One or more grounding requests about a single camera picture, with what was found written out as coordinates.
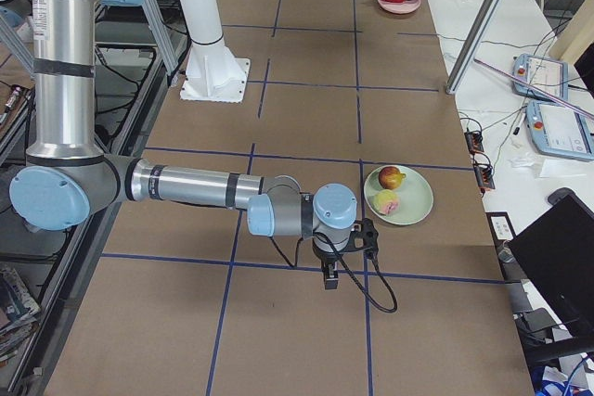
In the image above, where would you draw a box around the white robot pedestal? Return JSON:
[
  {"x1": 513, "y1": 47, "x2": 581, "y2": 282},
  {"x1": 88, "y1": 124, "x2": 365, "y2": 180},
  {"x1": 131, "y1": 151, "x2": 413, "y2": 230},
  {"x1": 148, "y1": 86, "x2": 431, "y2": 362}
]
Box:
[{"x1": 180, "y1": 0, "x2": 251, "y2": 103}]

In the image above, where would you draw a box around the orange circuit board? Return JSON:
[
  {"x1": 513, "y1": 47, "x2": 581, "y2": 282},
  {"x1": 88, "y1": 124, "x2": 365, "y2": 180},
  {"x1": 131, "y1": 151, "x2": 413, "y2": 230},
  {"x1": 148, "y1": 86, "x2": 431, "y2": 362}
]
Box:
[
  {"x1": 464, "y1": 130, "x2": 484, "y2": 154},
  {"x1": 472, "y1": 159, "x2": 496, "y2": 194}
]

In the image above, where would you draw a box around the far teach pendant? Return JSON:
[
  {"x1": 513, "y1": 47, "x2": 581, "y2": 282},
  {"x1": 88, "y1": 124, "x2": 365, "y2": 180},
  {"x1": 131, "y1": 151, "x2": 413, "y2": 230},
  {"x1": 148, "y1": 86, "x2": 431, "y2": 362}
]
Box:
[{"x1": 512, "y1": 53, "x2": 569, "y2": 100}]

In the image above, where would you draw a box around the yellow pink peach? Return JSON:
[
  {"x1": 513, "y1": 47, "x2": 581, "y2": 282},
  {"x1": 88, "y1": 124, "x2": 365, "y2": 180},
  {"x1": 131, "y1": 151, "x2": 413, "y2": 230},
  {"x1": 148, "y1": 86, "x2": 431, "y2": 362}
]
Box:
[{"x1": 372, "y1": 189, "x2": 400, "y2": 216}]

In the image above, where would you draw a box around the near teach pendant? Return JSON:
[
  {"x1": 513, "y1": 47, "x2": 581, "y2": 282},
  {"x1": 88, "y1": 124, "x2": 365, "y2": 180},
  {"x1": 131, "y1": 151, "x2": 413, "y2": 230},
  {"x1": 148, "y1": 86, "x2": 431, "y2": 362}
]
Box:
[{"x1": 526, "y1": 100, "x2": 593, "y2": 161}]

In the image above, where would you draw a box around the black camera cable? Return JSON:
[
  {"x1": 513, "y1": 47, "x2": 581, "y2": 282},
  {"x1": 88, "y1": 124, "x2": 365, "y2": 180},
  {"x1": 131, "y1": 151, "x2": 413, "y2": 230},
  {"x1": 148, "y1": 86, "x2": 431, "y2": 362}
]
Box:
[{"x1": 268, "y1": 228, "x2": 399, "y2": 313}]

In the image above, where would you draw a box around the black computer mouse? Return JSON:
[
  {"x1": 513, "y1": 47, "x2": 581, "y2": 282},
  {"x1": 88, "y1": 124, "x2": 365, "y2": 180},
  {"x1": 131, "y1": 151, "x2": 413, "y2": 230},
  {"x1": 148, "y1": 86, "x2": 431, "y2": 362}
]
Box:
[{"x1": 547, "y1": 187, "x2": 575, "y2": 206}]

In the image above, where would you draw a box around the stack of books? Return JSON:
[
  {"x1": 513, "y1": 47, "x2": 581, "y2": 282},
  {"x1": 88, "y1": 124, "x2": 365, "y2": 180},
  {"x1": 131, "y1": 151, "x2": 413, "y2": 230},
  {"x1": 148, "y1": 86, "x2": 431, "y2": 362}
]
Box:
[{"x1": 1, "y1": 263, "x2": 41, "y2": 366}]

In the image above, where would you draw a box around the red yellow pomegranate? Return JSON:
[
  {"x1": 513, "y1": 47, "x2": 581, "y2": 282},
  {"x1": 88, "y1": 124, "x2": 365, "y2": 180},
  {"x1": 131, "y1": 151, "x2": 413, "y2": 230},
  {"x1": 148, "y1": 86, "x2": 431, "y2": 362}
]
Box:
[{"x1": 378, "y1": 166, "x2": 407, "y2": 190}]

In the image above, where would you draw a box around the pink grabber stick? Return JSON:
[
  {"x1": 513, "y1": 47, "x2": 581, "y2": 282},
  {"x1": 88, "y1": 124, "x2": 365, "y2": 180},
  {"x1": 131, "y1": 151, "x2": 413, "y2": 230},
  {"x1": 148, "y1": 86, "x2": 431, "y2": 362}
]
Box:
[{"x1": 473, "y1": 58, "x2": 594, "y2": 120}]

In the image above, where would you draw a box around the light green plate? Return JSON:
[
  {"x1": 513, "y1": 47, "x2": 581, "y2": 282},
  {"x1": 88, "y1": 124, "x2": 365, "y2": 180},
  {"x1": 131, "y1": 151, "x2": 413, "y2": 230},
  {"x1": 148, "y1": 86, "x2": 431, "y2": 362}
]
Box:
[{"x1": 363, "y1": 165, "x2": 433, "y2": 225}]

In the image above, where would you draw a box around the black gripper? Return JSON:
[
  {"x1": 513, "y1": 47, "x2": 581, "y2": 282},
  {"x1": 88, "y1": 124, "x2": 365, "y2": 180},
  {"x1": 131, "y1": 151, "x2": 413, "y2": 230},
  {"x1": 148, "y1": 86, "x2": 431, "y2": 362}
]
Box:
[{"x1": 312, "y1": 242, "x2": 344, "y2": 290}]

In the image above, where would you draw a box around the pink plate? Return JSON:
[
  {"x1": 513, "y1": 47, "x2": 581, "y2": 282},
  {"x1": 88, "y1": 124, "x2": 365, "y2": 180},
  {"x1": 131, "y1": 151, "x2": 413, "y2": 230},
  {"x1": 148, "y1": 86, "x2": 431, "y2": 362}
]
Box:
[{"x1": 377, "y1": 0, "x2": 421, "y2": 15}]

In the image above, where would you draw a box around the teach pendant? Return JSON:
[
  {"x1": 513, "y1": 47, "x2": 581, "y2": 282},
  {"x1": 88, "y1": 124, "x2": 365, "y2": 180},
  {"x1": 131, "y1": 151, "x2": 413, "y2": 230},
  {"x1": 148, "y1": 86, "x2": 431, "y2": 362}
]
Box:
[
  {"x1": 512, "y1": 53, "x2": 569, "y2": 100},
  {"x1": 526, "y1": 100, "x2": 593, "y2": 161}
]

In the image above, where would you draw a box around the aluminium frame post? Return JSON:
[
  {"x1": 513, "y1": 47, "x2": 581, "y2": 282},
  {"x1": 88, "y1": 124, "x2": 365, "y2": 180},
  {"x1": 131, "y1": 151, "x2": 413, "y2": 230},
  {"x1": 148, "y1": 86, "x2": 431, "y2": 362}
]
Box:
[{"x1": 445, "y1": 0, "x2": 501, "y2": 95}]

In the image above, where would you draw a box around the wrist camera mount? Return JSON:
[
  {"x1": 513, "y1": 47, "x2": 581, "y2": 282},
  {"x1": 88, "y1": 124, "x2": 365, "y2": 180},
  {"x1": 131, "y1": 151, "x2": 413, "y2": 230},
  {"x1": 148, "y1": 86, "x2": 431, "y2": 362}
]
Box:
[{"x1": 344, "y1": 218, "x2": 379, "y2": 260}]

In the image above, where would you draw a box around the white label card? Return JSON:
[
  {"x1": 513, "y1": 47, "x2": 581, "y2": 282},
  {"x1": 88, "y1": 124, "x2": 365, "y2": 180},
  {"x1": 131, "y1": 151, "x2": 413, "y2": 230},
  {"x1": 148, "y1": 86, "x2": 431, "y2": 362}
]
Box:
[{"x1": 490, "y1": 215, "x2": 515, "y2": 241}]

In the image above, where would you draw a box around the black laptop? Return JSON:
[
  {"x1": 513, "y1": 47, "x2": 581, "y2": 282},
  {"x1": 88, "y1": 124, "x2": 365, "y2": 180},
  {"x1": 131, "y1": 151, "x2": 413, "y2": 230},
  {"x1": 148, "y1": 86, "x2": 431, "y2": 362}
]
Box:
[{"x1": 509, "y1": 194, "x2": 593, "y2": 336}]

